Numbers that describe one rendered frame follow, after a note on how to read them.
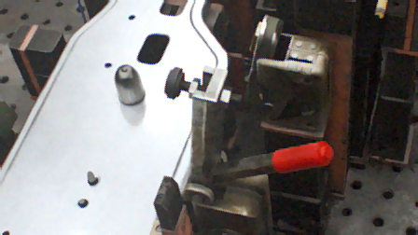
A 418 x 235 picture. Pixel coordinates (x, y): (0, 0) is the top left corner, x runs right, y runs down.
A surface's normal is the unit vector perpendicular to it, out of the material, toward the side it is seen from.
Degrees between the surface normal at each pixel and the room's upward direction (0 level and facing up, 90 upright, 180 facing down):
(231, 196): 0
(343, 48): 90
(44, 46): 0
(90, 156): 0
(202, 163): 90
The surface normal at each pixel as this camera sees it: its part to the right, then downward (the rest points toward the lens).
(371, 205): -0.11, -0.60
